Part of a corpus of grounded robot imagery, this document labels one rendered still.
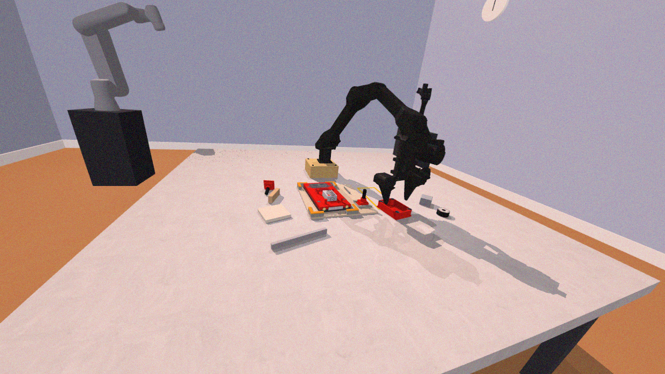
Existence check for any small white wheel with black tyre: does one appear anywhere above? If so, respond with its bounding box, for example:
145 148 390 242
436 207 450 218

